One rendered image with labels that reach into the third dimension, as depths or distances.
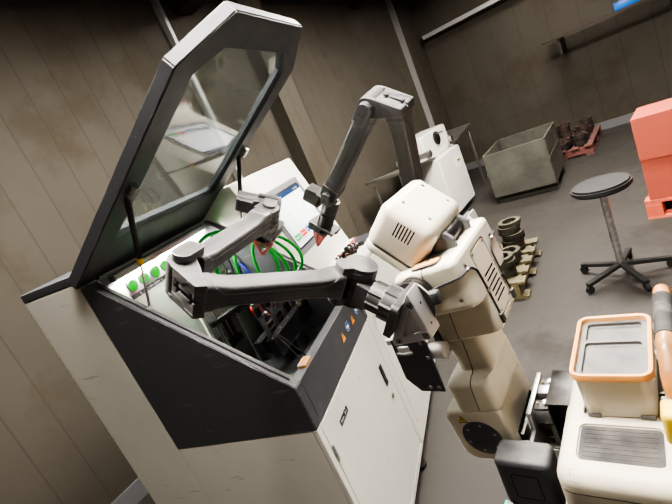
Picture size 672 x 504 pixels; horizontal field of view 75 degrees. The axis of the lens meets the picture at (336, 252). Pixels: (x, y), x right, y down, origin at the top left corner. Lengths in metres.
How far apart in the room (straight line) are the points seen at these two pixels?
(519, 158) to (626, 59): 2.90
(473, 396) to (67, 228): 2.63
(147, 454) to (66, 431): 1.27
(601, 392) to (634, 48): 7.10
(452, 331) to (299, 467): 0.73
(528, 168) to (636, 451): 4.67
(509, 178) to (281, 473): 4.61
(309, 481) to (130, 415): 0.68
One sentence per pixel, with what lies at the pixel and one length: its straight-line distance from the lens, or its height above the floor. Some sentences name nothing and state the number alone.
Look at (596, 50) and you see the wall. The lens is 7.96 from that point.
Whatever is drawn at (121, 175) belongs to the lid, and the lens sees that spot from 1.32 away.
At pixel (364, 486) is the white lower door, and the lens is 1.70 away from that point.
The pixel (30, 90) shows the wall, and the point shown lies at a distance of 3.42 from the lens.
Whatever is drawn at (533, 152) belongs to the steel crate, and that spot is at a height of 0.51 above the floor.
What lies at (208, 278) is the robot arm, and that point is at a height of 1.42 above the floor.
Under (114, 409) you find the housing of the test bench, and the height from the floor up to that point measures 1.00.
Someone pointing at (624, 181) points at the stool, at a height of 0.66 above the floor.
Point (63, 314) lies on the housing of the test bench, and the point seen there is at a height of 1.39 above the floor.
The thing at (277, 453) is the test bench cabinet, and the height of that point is 0.72.
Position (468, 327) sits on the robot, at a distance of 1.11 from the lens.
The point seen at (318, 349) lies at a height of 0.95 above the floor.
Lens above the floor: 1.58
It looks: 14 degrees down
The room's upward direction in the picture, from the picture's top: 24 degrees counter-clockwise
